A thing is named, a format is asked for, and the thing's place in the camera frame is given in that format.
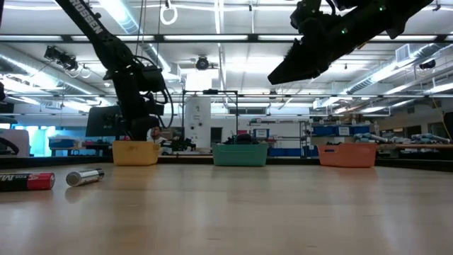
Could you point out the black ceiling camera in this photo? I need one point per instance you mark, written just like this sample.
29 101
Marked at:
427 64

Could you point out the blue white sign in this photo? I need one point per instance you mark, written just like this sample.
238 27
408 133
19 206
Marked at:
261 133

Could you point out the red black battery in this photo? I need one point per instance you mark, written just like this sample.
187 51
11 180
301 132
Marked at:
28 181

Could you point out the thin black frame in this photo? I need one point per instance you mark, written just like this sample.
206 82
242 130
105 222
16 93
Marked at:
212 91

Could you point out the white air vent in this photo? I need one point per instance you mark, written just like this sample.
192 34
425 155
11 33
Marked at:
402 53

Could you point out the black bag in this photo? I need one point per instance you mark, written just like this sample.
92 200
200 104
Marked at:
244 139

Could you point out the black machine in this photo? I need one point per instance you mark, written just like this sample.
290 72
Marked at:
182 145

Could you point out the person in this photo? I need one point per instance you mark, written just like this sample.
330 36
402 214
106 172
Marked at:
154 134

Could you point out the white box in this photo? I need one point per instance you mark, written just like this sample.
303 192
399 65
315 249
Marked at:
17 141

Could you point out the black overhead camera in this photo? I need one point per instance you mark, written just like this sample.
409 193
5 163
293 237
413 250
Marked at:
202 63

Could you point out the black camera on mount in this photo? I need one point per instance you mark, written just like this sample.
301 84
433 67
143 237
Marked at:
60 58

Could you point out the wooden workbench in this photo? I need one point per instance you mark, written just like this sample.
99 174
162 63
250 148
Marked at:
417 146

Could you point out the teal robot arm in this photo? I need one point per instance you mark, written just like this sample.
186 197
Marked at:
430 138
371 137

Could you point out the orange plastic bin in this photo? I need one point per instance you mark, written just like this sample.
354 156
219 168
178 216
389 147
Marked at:
347 156

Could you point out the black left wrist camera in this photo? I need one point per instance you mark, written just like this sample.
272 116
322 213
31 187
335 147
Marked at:
152 79

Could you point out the blue storage bin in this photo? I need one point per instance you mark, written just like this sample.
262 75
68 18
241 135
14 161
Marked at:
323 131
62 143
360 130

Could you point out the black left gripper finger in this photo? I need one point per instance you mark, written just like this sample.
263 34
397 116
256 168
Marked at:
143 129

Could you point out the silver black battery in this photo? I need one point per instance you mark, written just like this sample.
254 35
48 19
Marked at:
85 177

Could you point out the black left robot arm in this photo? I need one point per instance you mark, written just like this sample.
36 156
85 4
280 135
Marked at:
88 25

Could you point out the black overhead crossbar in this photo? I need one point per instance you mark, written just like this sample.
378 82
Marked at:
253 38

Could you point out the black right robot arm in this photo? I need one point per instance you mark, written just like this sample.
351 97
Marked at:
389 17

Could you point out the yellow plastic bin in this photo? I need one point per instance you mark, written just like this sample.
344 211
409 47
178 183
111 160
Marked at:
136 154

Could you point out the black monitor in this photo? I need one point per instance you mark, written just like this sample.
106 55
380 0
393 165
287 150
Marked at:
102 122

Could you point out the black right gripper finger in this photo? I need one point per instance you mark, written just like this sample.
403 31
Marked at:
304 71
293 58

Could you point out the silver air duct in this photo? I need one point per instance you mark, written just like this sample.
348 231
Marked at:
35 71
389 71

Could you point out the teal plastic bin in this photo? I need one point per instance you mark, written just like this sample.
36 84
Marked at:
240 156

